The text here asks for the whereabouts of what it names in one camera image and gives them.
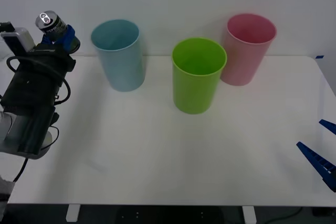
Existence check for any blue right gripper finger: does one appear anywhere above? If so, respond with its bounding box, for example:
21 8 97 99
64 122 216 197
319 119 336 135
296 141 336 193

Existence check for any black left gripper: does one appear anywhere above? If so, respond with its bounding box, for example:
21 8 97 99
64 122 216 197
17 24 77 78

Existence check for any dark grey drink can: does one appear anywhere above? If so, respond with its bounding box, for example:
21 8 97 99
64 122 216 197
35 10 81 54

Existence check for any pale blue plastic bin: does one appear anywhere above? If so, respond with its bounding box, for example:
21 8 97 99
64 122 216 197
90 19 146 93

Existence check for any white table leg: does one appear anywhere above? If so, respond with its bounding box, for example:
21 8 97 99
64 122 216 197
241 205 257 222
65 205 81 222

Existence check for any pink plastic bin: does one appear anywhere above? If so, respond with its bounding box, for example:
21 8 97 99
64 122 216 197
219 13 278 87

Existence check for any green plastic bin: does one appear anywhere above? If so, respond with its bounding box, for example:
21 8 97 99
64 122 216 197
172 37 228 115

